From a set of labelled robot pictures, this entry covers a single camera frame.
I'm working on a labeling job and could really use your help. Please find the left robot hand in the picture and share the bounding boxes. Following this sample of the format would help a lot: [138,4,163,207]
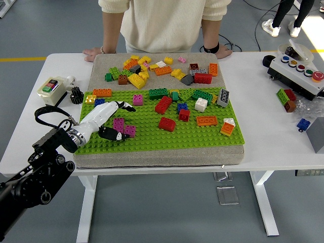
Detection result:
[78,100,137,145]

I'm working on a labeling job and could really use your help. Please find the person's right hand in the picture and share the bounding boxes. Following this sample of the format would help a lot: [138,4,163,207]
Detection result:
[83,47,102,62]

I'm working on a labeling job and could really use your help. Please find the person's left hand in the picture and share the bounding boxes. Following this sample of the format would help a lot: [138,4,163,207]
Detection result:
[215,45,233,59]

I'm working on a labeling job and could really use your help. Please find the grey brick with black holes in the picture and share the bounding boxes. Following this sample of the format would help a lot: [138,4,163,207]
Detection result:
[217,88,231,108]

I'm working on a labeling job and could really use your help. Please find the dark green 2x4 brick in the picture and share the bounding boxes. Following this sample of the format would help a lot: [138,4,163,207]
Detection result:
[148,88,169,100]
[191,90,213,103]

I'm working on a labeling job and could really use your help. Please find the white 2x2 brick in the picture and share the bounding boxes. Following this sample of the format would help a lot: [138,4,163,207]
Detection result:
[194,97,208,112]

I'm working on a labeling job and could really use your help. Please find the red 2x4 brick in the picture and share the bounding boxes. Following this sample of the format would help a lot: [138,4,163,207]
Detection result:
[154,95,173,115]
[194,73,213,85]

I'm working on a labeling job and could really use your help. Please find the red sloped brick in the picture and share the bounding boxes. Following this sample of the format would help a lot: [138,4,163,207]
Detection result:
[158,116,176,132]

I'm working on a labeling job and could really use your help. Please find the red 2x2 brick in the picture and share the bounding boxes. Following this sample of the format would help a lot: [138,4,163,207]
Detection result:
[178,108,190,122]

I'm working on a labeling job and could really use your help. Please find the lime green 2x4 brick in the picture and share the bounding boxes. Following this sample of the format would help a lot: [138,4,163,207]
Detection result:
[108,66,125,80]

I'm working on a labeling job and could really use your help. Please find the dark grey sloped brick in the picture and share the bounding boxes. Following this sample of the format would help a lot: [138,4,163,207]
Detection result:
[181,73,195,86]

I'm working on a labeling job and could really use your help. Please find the large yellow sloped brick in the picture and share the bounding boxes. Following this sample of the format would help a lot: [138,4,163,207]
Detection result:
[128,73,147,89]

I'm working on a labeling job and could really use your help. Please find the green baseplate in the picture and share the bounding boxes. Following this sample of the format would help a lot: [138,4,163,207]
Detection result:
[75,87,246,155]

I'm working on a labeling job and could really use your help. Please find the orange sloped brick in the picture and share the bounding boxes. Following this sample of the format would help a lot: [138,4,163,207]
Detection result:
[219,122,234,137]

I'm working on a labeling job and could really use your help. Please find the black smartwatch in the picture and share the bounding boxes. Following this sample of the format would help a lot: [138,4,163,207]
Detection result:
[202,42,220,54]

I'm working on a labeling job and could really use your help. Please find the black gear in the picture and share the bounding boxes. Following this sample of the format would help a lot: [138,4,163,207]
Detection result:
[69,86,85,104]

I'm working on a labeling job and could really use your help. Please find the white bulb-shaped part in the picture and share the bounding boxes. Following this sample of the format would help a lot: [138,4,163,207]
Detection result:
[66,75,77,92]

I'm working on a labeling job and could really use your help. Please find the black tape roll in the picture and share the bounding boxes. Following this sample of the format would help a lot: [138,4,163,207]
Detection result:
[262,55,277,69]

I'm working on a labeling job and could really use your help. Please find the white shoe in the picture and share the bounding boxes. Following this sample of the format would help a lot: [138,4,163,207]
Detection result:
[288,19,302,38]
[261,18,281,38]

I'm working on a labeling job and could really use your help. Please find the lime green flat plate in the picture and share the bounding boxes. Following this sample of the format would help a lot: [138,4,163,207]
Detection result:
[178,89,195,101]

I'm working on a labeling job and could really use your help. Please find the small black device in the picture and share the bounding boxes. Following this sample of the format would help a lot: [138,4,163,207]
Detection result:
[285,46,299,58]

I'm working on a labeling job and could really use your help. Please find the person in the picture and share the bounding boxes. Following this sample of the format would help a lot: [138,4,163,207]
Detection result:
[98,0,232,54]
[272,0,315,29]

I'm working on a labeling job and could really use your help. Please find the white button control box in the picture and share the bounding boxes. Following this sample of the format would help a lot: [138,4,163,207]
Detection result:
[267,54,324,101]

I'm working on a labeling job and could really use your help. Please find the grey-brown mat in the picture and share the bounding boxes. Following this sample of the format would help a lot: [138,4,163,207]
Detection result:
[73,53,246,169]

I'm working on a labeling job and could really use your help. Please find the clear round container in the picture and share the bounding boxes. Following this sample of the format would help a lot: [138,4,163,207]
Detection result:
[277,38,315,63]

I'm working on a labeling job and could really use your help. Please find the white table leg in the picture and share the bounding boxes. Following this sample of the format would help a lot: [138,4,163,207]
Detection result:
[75,175,99,243]
[249,171,280,237]

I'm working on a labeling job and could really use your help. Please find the clear plastic bag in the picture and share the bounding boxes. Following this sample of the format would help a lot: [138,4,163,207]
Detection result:
[293,97,324,121]

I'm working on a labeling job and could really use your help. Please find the small clear plastic box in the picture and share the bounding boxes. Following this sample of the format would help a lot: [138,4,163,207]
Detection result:
[213,172,230,182]

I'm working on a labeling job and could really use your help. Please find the grey box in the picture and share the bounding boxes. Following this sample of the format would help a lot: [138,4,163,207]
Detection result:
[305,117,324,154]

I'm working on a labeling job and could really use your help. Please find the large clear plastic box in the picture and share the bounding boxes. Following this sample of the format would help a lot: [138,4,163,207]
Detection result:
[216,186,240,206]

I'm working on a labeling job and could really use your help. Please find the table control panel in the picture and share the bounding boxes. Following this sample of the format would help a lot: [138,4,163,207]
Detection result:
[295,170,324,177]

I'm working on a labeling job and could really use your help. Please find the black floor cable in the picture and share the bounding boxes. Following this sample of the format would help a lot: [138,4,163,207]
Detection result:
[254,0,288,52]
[199,34,244,53]

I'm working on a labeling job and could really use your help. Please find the cream switch box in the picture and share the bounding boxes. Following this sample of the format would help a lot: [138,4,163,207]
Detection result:
[36,76,68,107]

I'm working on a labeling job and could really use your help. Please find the white furniture frame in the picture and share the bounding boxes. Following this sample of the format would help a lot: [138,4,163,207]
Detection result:
[0,0,13,19]

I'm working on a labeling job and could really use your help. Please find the blue brick keychain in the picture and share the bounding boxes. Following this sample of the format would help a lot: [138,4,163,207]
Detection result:
[296,118,311,133]

